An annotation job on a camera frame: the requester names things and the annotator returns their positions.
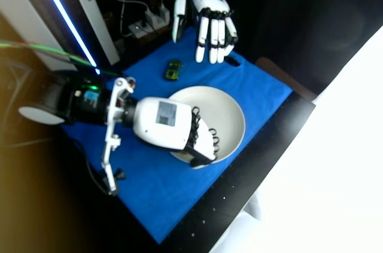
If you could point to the green toy car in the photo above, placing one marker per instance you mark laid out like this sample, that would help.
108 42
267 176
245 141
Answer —
173 70

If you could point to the white power strip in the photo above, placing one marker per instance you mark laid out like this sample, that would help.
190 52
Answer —
155 18

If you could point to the white round plate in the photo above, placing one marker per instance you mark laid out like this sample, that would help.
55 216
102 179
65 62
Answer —
224 112

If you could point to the blue table cloth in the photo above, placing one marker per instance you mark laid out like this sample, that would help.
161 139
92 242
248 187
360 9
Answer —
155 199

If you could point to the blue LED light strip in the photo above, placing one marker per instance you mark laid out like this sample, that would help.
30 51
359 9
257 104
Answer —
68 22

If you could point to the white robot body column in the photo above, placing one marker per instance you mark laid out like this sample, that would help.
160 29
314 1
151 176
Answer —
95 10

